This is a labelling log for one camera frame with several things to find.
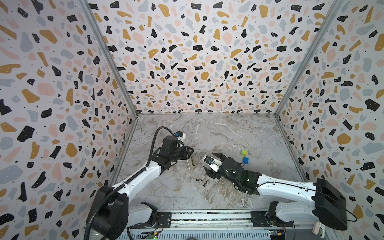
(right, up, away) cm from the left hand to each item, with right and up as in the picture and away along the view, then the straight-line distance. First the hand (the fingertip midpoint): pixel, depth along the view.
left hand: (193, 148), depth 82 cm
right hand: (+8, -4, -5) cm, 10 cm away
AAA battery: (+2, -19, +6) cm, 20 cm away
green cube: (+32, -6, +16) cm, 37 cm away
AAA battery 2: (+6, -21, +4) cm, 22 cm away
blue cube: (+32, -10, +13) cm, 36 cm away
